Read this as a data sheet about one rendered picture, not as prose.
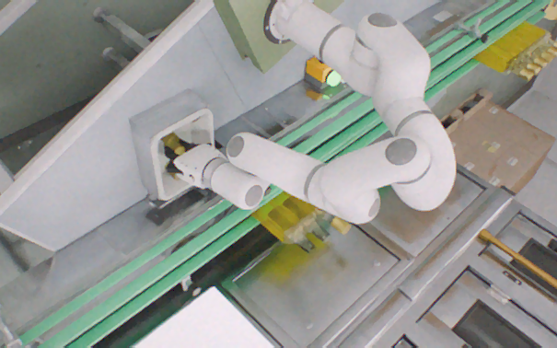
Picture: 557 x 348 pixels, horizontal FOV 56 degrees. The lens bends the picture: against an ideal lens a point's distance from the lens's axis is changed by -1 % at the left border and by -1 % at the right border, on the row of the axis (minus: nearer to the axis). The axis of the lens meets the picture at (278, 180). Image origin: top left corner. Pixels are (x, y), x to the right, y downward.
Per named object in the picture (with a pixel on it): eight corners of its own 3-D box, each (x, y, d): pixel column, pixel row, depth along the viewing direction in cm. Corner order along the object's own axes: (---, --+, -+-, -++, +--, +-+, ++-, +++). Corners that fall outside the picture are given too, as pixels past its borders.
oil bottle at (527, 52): (475, 42, 216) (538, 75, 203) (480, 30, 211) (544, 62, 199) (482, 37, 218) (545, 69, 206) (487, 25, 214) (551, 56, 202)
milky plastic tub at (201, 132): (142, 185, 136) (162, 204, 132) (128, 120, 120) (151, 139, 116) (195, 153, 145) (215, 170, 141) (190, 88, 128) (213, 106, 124)
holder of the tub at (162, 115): (145, 196, 140) (162, 214, 137) (128, 118, 120) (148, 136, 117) (195, 166, 149) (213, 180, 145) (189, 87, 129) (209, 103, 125)
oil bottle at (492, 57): (460, 52, 210) (524, 86, 197) (464, 40, 206) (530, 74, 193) (468, 47, 213) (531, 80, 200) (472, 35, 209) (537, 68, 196)
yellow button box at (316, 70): (303, 78, 163) (320, 89, 160) (305, 58, 157) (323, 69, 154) (319, 69, 166) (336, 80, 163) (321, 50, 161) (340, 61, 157)
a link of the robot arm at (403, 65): (388, 148, 102) (408, 81, 90) (339, 75, 117) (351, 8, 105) (431, 139, 104) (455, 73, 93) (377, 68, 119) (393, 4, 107)
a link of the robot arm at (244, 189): (270, 143, 109) (295, 156, 117) (237, 127, 116) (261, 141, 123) (236, 208, 110) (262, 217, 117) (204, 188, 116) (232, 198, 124)
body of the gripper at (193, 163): (203, 198, 120) (175, 179, 127) (237, 177, 125) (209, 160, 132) (197, 171, 115) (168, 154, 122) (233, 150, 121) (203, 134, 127)
